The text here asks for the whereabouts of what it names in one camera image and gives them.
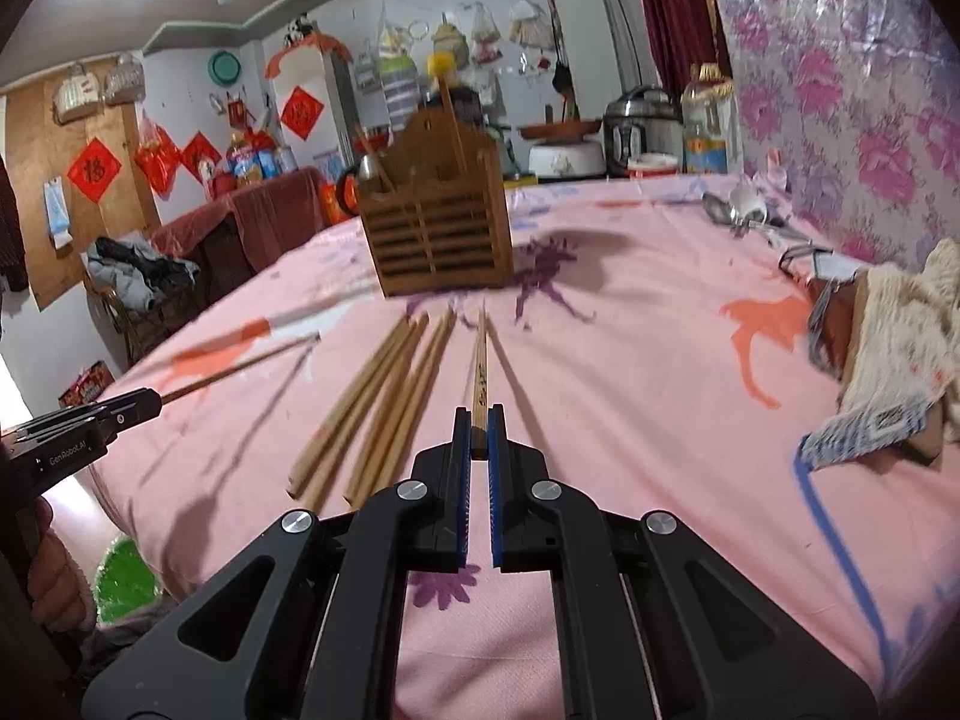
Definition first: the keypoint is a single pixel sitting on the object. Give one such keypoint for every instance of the white woven hanging basket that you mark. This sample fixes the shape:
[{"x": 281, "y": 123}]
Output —
[{"x": 75, "y": 97}]

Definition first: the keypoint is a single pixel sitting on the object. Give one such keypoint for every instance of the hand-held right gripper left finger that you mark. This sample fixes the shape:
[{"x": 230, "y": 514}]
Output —
[{"x": 463, "y": 484}]

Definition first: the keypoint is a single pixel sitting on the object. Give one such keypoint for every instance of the red diamond fridge poster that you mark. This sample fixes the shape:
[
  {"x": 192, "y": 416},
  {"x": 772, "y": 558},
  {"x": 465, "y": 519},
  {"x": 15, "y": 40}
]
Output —
[{"x": 301, "y": 112}]

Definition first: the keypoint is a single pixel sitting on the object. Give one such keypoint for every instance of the red gift box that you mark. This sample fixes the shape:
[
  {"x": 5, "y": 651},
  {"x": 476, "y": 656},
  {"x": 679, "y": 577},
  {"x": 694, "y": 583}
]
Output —
[{"x": 86, "y": 386}]

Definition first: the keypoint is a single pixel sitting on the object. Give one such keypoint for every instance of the green round plate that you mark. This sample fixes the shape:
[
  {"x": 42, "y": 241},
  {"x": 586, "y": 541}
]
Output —
[{"x": 224, "y": 67}]

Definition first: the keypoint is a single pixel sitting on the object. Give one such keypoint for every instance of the cream knitted towel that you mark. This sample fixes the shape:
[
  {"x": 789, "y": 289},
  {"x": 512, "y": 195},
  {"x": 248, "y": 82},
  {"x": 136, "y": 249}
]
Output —
[{"x": 907, "y": 330}]

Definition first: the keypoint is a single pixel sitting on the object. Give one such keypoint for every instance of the green plastic bag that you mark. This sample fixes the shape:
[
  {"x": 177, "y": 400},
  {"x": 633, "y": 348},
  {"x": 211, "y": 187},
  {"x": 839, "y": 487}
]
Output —
[{"x": 127, "y": 581}]

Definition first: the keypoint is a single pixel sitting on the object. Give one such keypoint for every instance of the metal spoon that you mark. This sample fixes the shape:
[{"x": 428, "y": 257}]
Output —
[{"x": 716, "y": 208}]

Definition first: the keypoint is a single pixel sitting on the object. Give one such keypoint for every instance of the floral wall sheet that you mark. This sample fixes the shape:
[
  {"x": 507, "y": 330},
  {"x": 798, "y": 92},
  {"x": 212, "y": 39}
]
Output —
[{"x": 840, "y": 90}]

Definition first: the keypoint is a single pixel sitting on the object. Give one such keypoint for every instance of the yellow oil bottle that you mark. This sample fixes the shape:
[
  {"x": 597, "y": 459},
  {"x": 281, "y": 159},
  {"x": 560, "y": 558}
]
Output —
[{"x": 241, "y": 161}]

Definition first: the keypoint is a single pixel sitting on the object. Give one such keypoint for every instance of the blue white paper packet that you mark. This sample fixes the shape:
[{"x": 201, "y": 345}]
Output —
[{"x": 862, "y": 431}]

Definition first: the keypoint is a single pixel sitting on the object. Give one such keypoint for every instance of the yellow capped soy sauce bottle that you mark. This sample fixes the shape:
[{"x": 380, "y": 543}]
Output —
[{"x": 442, "y": 65}]

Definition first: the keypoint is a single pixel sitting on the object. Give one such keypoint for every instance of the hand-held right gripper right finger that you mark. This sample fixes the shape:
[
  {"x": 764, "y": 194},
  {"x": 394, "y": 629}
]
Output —
[{"x": 496, "y": 484}]

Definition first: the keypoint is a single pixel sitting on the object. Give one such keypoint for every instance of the wooden slatted chopstick holder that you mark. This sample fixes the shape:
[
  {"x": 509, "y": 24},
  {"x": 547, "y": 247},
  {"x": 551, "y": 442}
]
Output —
[{"x": 435, "y": 232}]

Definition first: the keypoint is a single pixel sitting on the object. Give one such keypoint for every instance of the pink printed tablecloth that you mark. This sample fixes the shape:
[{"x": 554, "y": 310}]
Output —
[{"x": 637, "y": 405}]

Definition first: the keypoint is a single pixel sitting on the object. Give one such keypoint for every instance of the dark hanging garment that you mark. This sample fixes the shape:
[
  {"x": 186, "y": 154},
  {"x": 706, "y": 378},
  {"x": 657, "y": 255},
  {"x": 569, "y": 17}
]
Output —
[{"x": 11, "y": 232}]

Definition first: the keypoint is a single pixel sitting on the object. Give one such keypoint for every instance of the red diamond door poster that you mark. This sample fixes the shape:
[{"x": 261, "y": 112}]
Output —
[{"x": 94, "y": 169}]

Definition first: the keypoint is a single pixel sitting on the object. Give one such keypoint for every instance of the yellow jar in bag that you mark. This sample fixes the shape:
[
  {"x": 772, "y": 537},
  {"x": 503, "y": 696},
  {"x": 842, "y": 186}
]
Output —
[{"x": 450, "y": 45}]

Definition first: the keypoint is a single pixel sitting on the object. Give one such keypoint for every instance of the silver black rice cooker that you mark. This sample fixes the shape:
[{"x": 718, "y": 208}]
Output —
[{"x": 637, "y": 131}]

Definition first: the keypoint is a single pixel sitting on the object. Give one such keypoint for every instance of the brown wooden chopstick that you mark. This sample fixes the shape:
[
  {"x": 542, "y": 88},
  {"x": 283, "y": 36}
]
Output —
[
  {"x": 375, "y": 161},
  {"x": 454, "y": 127},
  {"x": 416, "y": 409},
  {"x": 371, "y": 412},
  {"x": 349, "y": 409},
  {"x": 240, "y": 369},
  {"x": 397, "y": 409}
]

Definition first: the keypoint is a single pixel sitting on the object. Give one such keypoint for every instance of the orange red bag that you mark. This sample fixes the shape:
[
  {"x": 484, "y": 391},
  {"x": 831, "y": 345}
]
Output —
[{"x": 334, "y": 202}]

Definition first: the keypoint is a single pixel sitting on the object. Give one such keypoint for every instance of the wooden door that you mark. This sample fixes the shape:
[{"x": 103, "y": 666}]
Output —
[{"x": 30, "y": 142}]

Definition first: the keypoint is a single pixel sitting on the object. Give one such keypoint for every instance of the pale green electric cooker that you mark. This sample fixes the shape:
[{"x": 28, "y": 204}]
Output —
[{"x": 566, "y": 159}]

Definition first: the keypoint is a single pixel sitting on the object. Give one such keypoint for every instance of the white refrigerator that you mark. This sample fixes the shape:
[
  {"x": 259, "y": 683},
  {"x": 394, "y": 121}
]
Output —
[{"x": 334, "y": 101}]

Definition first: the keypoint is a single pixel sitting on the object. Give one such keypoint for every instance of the person's left hand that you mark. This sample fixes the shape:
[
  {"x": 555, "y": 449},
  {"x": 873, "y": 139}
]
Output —
[{"x": 64, "y": 585}]

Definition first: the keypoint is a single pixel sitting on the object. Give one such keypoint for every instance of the clear plastic oil bottle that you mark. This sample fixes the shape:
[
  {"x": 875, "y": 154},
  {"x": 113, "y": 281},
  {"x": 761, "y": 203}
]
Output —
[{"x": 709, "y": 120}]

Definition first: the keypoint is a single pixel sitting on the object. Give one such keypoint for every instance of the clear beaded hanging basket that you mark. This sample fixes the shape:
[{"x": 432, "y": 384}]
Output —
[{"x": 124, "y": 82}]

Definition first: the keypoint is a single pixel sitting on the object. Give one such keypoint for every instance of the red rimmed paper bowl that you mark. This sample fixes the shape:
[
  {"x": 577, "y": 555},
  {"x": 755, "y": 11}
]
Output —
[{"x": 652, "y": 165}]

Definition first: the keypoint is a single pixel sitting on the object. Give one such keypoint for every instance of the steel thermos kettle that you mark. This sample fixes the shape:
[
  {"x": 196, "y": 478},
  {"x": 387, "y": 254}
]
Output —
[{"x": 367, "y": 172}]

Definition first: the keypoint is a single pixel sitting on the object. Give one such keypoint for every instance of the grey black jacket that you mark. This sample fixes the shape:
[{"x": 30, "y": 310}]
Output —
[{"x": 127, "y": 266}]

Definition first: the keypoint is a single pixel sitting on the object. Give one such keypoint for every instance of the light printed bamboo chopstick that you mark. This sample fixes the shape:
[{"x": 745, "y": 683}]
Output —
[{"x": 481, "y": 390}]

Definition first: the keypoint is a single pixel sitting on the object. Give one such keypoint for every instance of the wooden chair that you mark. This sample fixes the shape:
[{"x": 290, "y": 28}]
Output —
[{"x": 150, "y": 326}]

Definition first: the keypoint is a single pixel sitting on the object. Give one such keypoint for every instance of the red hanging plastic bag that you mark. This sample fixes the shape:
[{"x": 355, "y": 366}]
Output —
[{"x": 157, "y": 157}]

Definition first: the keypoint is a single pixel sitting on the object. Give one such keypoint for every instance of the dark red curtain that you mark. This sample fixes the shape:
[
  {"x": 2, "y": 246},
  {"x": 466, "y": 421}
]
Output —
[{"x": 675, "y": 22}]

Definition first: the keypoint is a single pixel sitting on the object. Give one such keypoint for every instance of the white blue hanging packet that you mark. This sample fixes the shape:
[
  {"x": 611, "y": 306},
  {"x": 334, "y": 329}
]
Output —
[{"x": 58, "y": 214}]

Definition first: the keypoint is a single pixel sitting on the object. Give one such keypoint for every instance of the tiered striped food container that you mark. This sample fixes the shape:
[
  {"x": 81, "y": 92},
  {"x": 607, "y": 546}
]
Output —
[{"x": 397, "y": 90}]

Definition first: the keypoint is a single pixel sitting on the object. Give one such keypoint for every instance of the red diamond wall poster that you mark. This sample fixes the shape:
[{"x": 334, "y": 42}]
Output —
[{"x": 201, "y": 157}]

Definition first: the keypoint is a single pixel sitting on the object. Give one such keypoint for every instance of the red shallow pan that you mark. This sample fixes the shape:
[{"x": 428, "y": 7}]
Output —
[{"x": 559, "y": 129}]

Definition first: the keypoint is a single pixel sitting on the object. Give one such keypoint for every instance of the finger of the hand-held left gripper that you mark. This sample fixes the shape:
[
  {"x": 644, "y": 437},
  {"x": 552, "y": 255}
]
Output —
[{"x": 120, "y": 409}]

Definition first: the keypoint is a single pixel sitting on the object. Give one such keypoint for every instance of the side table with red cloth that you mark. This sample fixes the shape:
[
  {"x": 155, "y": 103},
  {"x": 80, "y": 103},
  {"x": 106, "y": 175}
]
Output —
[{"x": 262, "y": 217}]

